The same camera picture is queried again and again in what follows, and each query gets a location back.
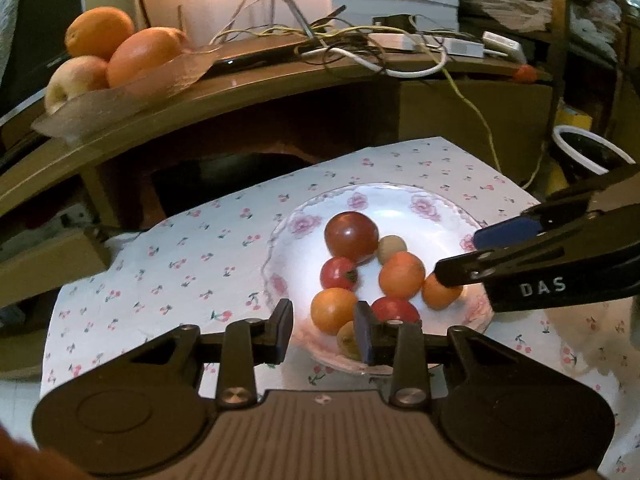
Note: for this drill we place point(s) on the yellow apple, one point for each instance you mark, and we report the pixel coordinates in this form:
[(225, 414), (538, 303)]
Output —
[(75, 80)]

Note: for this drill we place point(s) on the large orange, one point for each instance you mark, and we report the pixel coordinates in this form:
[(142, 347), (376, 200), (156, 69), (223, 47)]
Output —
[(142, 55), (97, 32)]

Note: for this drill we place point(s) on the white adapter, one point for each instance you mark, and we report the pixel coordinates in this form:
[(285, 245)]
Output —
[(505, 44)]

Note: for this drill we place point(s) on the white power strip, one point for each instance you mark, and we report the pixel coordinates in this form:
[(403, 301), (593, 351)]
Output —
[(430, 44)]

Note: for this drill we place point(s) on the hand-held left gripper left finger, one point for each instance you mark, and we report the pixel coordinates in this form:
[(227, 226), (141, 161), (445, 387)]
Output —
[(281, 332)]

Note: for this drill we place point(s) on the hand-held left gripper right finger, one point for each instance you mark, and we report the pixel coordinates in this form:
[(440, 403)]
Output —
[(363, 332)]

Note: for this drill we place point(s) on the black bucket with white rim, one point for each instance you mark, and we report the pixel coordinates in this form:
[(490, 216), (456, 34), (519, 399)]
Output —
[(592, 155)]

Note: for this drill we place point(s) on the small round brown fruit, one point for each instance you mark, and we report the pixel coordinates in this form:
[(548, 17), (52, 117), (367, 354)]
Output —
[(392, 249), (349, 340)]

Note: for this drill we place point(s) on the brown glass fruit tray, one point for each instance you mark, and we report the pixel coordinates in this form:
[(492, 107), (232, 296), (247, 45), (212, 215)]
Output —
[(125, 95)]

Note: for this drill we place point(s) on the small orange tangerine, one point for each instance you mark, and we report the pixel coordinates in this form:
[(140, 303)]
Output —
[(440, 294), (334, 311), (402, 275)]

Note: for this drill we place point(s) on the wooden television stand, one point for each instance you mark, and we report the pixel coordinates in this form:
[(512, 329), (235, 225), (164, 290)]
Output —
[(250, 95)]

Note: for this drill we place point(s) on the small red round object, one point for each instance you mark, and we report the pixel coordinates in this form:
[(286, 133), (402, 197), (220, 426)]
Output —
[(526, 73)]

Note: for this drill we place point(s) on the white floral plate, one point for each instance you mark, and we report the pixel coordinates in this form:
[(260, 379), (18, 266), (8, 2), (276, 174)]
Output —
[(300, 260)]

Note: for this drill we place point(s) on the cherry print tablecloth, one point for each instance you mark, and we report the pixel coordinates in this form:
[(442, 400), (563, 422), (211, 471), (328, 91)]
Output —
[(190, 260)]

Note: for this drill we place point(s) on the crumpled light cloth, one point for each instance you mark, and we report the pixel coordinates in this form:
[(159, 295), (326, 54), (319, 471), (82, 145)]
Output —
[(505, 5)]

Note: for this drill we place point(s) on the black set-top box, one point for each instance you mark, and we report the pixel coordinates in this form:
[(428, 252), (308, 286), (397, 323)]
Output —
[(260, 55)]

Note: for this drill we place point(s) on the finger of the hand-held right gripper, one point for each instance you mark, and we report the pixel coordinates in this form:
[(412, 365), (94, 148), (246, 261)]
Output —
[(470, 269), (505, 232)]

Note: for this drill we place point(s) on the small red tomato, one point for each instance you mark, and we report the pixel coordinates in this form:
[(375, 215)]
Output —
[(338, 274), (395, 308)]

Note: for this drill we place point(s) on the dark wooden shelf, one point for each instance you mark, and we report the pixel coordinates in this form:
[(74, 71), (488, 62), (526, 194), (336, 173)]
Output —
[(575, 10)]

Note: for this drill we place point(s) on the large red tomato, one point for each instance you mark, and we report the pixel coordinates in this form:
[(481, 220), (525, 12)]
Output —
[(350, 237)]

